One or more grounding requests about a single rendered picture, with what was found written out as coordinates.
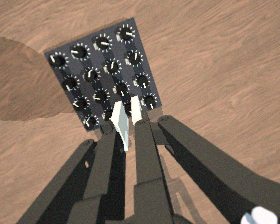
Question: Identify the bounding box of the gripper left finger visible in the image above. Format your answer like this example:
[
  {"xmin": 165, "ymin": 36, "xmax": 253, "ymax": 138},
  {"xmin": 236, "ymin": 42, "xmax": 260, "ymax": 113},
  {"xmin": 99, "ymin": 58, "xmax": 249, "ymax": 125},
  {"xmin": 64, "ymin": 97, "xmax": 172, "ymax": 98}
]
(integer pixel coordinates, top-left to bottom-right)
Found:
[{"xmin": 16, "ymin": 101, "xmax": 129, "ymax": 224}]

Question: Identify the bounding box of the dark grey knob box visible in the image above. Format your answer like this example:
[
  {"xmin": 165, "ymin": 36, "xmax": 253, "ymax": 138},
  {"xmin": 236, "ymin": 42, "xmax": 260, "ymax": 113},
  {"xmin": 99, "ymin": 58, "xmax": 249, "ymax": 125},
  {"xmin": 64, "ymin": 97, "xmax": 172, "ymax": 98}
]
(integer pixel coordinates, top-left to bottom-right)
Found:
[{"xmin": 43, "ymin": 17, "xmax": 162, "ymax": 132}]

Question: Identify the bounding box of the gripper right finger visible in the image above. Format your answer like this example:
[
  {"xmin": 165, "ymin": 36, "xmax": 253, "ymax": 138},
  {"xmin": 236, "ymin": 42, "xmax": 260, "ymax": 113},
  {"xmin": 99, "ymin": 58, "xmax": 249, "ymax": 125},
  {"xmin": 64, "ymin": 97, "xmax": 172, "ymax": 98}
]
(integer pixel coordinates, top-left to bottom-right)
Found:
[{"xmin": 131, "ymin": 96, "xmax": 280, "ymax": 224}]

